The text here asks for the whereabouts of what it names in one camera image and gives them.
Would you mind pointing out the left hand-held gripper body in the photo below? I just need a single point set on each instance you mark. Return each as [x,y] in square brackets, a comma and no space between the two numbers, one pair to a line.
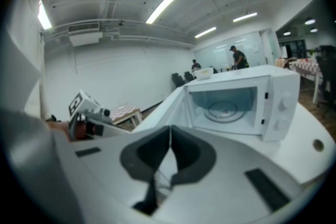
[84,107]

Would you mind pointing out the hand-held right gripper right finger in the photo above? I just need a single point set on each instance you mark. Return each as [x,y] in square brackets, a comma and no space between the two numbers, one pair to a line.
[231,191]

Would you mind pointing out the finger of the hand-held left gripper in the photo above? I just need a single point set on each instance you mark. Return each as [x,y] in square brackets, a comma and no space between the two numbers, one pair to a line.
[113,129]

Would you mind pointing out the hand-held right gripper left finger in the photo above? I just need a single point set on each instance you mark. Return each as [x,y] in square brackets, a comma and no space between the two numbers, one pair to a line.
[105,165]

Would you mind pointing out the white microwave door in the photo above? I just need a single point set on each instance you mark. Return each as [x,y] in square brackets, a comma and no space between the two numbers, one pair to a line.
[162,110]

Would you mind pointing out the white microwave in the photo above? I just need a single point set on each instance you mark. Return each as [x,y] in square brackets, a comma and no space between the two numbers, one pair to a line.
[283,91]

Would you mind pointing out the glass microwave turntable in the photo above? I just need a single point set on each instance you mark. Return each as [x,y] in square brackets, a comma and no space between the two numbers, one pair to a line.
[223,111]

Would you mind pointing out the person's left hand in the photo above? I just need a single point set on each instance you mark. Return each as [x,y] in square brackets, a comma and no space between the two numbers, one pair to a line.
[85,130]

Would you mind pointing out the pink checkered table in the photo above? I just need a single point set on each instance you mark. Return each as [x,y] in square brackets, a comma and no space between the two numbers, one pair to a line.
[123,111]

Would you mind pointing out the ceiling air conditioner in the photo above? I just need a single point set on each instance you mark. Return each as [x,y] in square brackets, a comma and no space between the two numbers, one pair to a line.
[85,35]

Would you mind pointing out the cream sweatshirt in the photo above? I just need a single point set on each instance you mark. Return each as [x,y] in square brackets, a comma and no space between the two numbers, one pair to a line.
[21,60]

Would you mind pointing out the black office chair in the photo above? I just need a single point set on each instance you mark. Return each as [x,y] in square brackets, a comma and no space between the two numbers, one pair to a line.
[214,69]
[178,80]
[189,76]

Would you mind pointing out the white table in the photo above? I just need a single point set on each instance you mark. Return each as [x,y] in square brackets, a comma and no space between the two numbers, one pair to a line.
[302,133]

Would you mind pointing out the long ceiling light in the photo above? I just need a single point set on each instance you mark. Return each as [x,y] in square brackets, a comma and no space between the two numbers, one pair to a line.
[44,15]
[205,32]
[245,17]
[162,7]

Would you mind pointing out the table with checkered cloth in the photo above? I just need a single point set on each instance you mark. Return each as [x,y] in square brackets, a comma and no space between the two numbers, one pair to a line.
[304,66]

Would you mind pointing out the round ceiling light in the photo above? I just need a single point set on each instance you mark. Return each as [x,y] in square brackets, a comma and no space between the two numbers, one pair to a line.
[310,22]

